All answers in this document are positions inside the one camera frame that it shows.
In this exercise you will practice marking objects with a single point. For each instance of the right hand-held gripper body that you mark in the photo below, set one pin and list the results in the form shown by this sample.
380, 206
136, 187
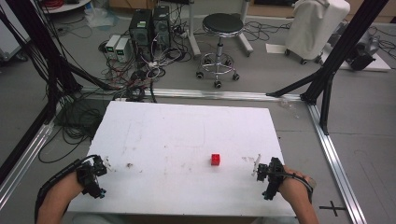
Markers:
274, 174

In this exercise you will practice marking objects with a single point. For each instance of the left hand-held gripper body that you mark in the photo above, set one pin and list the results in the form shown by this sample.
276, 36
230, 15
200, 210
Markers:
90, 177

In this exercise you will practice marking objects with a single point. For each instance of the red toy block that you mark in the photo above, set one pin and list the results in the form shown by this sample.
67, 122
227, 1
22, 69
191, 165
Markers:
215, 160

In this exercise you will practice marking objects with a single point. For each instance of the person's left hand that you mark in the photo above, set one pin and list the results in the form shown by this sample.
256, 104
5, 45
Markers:
73, 185

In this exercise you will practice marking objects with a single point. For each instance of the person's right hand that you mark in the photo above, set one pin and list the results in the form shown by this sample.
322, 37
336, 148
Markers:
294, 185

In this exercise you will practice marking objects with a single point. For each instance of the white bench power supply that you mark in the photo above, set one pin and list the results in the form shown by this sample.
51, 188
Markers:
111, 46
122, 49

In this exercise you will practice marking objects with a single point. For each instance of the black computer tower green label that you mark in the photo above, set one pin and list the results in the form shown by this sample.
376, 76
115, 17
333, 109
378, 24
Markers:
141, 31

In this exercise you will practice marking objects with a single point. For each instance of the black round swivel stool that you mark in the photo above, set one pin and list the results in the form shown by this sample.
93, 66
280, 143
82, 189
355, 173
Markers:
222, 25

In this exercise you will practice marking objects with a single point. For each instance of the clear plastic bag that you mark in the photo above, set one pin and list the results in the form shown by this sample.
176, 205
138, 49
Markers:
99, 17

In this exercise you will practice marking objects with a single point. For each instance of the dark grey floor device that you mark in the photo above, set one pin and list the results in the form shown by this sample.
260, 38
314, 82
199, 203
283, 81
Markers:
362, 54

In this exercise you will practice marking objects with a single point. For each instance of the white covered wheeled cart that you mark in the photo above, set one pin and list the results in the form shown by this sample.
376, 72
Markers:
314, 25

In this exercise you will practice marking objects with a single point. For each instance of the white flat floor board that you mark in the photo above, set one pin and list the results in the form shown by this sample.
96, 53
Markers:
379, 63

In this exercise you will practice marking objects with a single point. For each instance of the round white table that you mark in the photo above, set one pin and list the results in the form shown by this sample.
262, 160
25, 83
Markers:
63, 4

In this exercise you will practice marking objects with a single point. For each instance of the aluminium floor rail frame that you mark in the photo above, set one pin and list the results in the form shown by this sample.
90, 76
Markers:
336, 165

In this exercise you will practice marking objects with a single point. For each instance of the black braced frame post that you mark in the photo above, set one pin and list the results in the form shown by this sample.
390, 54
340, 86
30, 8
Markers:
342, 53

